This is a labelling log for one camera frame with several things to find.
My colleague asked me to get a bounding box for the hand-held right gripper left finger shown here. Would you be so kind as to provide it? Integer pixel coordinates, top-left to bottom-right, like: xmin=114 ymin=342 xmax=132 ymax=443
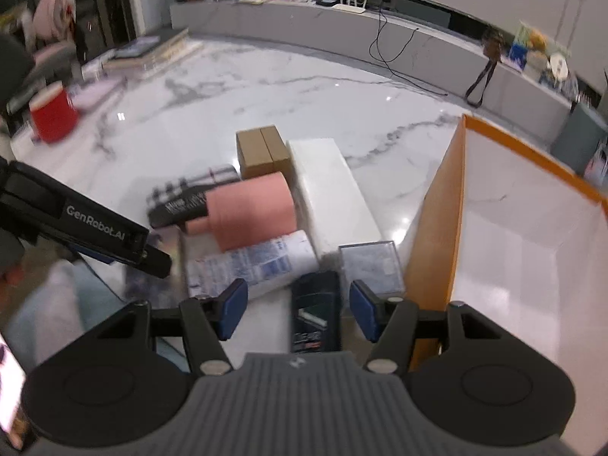
xmin=95 ymin=279 xmax=249 ymax=375

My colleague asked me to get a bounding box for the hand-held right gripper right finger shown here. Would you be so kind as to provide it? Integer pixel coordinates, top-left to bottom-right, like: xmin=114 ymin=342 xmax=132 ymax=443
xmin=350 ymin=280 xmax=505 ymax=375

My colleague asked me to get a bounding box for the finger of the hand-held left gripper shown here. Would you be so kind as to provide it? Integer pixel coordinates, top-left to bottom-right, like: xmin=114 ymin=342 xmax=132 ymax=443
xmin=142 ymin=243 xmax=173 ymax=279

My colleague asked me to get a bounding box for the clear acrylic box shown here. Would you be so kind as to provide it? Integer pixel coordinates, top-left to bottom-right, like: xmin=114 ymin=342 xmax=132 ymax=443
xmin=338 ymin=240 xmax=405 ymax=295

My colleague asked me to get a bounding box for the black bottle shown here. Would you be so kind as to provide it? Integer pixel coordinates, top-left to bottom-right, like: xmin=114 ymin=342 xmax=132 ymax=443
xmin=290 ymin=271 xmax=343 ymax=355

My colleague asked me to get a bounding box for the white blue printed packet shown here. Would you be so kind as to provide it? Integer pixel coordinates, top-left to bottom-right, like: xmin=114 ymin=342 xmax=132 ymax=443
xmin=185 ymin=229 xmax=320 ymax=301

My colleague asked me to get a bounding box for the pink plastic cup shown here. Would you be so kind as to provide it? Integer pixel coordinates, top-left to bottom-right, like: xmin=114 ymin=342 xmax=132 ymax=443
xmin=185 ymin=172 xmax=298 ymax=252

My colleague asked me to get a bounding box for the white rectangular box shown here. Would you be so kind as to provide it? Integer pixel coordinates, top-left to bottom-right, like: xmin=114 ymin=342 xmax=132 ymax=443
xmin=286 ymin=138 xmax=383 ymax=257

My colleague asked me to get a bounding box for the brown cardboard box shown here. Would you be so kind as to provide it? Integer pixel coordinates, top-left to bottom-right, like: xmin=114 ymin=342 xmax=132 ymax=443
xmin=236 ymin=125 xmax=291 ymax=180

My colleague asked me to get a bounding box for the orange storage box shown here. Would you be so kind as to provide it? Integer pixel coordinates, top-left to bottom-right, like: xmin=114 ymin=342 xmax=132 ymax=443
xmin=404 ymin=114 xmax=608 ymax=390

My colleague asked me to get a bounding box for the red cup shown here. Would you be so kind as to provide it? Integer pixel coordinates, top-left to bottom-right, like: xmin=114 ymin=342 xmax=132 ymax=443
xmin=28 ymin=83 xmax=79 ymax=144

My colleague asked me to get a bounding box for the dark cover book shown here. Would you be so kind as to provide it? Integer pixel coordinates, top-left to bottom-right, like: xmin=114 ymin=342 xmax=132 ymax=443
xmin=111 ymin=28 xmax=191 ymax=60

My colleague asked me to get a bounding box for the grey media bench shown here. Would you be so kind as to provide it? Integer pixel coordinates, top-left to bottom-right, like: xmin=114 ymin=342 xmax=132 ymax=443
xmin=170 ymin=0 xmax=585 ymax=148

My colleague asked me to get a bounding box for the grey trash bin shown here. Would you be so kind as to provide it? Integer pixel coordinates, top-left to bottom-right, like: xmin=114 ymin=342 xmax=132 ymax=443
xmin=551 ymin=102 xmax=608 ymax=174

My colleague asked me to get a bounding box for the pink white bag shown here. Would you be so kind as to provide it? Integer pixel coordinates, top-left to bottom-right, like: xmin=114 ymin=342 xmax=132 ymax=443
xmin=584 ymin=138 xmax=608 ymax=186

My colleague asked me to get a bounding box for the white decorative plate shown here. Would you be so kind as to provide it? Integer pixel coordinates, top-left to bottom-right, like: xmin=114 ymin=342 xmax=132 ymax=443
xmin=546 ymin=54 xmax=571 ymax=79

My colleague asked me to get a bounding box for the brown teddy bear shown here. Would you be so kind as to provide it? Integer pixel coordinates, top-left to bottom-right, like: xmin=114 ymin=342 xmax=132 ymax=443
xmin=527 ymin=28 xmax=552 ymax=53

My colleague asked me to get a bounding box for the black cable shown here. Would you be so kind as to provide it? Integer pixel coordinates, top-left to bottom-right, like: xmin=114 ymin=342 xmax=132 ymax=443
xmin=369 ymin=7 xmax=450 ymax=96

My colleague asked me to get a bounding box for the camera with strap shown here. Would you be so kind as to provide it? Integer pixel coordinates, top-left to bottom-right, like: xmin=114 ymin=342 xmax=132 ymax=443
xmin=465 ymin=26 xmax=504 ymax=108

